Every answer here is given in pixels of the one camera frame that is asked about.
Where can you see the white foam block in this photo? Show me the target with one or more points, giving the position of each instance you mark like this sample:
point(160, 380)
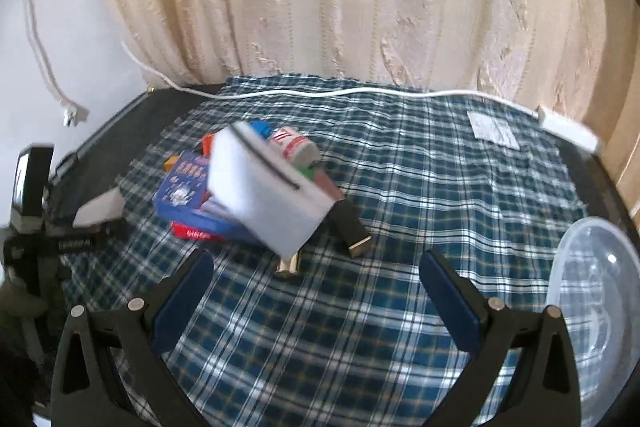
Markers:
point(265, 197)

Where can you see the red white cylinder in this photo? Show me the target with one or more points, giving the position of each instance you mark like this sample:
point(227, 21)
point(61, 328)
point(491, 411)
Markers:
point(292, 144)

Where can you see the cream textured curtain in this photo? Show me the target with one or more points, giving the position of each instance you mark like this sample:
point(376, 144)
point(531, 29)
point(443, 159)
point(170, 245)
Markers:
point(350, 7)

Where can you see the red card box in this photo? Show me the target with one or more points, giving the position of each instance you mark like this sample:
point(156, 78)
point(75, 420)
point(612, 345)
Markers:
point(192, 233)

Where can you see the white power strip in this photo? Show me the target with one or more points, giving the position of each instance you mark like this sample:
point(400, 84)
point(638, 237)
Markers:
point(570, 129)

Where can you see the blue card box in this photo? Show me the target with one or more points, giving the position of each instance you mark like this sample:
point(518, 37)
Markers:
point(182, 187)

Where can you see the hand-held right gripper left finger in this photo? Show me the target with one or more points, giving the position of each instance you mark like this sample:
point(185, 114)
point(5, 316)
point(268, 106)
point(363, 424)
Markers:
point(182, 302)

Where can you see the white paper label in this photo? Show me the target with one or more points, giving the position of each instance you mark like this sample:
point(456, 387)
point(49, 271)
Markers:
point(492, 129)

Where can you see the clear plastic bowl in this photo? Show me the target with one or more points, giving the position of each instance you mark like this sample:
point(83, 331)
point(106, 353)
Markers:
point(590, 297)

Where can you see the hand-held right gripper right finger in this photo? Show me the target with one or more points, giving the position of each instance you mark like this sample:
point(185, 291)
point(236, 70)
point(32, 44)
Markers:
point(450, 302)

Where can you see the orange toy block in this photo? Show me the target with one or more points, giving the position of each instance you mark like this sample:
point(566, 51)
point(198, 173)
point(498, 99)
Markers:
point(207, 144)

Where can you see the black bar gold cap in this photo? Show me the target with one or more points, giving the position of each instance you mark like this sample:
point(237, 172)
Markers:
point(347, 227)

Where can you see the blue toy block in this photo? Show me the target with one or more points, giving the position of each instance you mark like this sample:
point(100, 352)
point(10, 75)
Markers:
point(261, 129)

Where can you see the reddish brown block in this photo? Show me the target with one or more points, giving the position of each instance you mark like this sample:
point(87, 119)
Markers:
point(327, 187)

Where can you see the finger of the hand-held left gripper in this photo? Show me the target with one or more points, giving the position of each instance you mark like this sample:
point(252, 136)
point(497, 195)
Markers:
point(85, 241)

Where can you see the yellow toy block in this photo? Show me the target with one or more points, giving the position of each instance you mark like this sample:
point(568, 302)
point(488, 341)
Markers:
point(171, 164)

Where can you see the blue plaid cloth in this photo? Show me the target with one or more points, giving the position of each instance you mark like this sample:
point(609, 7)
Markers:
point(400, 187)

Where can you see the green toy block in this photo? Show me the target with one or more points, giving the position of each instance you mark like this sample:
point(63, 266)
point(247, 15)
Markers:
point(307, 172)

